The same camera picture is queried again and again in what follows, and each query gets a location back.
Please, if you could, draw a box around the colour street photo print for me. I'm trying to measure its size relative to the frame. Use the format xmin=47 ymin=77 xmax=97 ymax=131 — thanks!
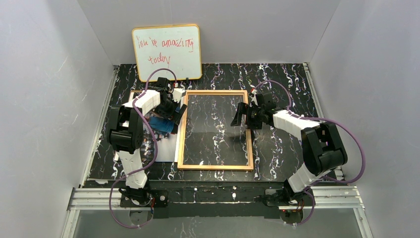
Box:
xmin=140 ymin=126 xmax=179 ymax=163

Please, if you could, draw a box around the clear plastic cover sheet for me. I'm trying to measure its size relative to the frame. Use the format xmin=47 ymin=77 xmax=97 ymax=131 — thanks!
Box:
xmin=183 ymin=94 xmax=249 ymax=166

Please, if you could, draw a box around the light wooden picture frame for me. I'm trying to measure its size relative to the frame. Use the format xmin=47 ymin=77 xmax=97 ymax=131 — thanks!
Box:
xmin=177 ymin=90 xmax=254 ymax=171

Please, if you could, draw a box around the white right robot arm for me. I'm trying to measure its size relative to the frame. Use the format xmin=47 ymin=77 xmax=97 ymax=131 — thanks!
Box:
xmin=231 ymin=93 xmax=348 ymax=195

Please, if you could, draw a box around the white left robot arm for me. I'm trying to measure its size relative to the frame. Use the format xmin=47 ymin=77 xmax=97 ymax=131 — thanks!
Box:
xmin=106 ymin=77 xmax=187 ymax=189

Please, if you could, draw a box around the orange rimmed whiteboard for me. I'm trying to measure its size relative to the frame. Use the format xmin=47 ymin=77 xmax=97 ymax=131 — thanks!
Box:
xmin=132 ymin=24 xmax=202 ymax=82

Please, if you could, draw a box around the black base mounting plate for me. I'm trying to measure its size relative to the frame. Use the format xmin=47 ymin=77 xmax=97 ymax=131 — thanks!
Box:
xmin=118 ymin=187 xmax=314 ymax=221

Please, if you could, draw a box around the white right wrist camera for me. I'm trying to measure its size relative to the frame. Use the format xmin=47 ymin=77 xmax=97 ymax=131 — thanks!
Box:
xmin=249 ymin=88 xmax=258 ymax=105

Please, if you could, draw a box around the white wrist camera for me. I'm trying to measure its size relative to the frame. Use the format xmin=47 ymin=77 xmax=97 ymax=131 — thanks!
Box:
xmin=172 ymin=88 xmax=186 ymax=103
xmin=249 ymin=88 xmax=258 ymax=105

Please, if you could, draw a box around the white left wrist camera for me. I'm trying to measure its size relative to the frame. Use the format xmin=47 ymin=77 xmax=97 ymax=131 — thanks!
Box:
xmin=172 ymin=88 xmax=186 ymax=103

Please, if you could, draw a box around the aluminium front rail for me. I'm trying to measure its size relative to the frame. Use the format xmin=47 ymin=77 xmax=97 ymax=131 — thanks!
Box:
xmin=67 ymin=185 xmax=365 ymax=210

